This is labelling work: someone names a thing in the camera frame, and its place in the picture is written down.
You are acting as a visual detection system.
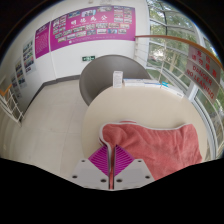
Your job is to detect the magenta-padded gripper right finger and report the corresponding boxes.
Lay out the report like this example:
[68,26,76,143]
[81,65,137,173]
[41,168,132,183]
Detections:
[112,144,156,190]

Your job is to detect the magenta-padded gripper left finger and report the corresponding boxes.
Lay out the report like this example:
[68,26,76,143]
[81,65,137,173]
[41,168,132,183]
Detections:
[71,143,111,190]

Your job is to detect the pink towel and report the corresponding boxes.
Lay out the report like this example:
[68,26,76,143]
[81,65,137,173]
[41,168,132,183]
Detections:
[98,120,204,181]

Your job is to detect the small upright white box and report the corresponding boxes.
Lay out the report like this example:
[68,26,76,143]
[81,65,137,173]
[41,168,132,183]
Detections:
[112,70,124,89]

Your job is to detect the grey round-backed chair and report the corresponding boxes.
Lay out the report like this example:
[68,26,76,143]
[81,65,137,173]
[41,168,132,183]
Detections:
[78,54,151,107]

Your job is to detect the flat white blue-edged box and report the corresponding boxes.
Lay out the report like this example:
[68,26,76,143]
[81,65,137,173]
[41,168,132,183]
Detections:
[160,82,185,99]

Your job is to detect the white stair railing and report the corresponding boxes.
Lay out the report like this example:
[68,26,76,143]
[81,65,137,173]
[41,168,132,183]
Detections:
[0,83,25,126]

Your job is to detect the green exit sign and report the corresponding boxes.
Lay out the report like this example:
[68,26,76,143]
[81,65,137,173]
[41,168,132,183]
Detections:
[81,55,97,63]

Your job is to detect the clear red-lettered warning sign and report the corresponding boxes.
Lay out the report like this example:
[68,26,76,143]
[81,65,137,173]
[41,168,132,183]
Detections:
[183,44,223,104]

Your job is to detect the large magenta photo poster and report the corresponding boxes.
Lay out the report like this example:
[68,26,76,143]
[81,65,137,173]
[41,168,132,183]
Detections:
[49,5,137,53]

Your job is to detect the narrow magenta text poster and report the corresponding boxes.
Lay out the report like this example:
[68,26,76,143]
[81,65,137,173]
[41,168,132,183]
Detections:
[34,21,52,60]

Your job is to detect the photo collage wall poster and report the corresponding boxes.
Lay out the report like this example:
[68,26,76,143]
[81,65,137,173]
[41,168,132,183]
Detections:
[22,39,37,75]
[13,58,27,88]

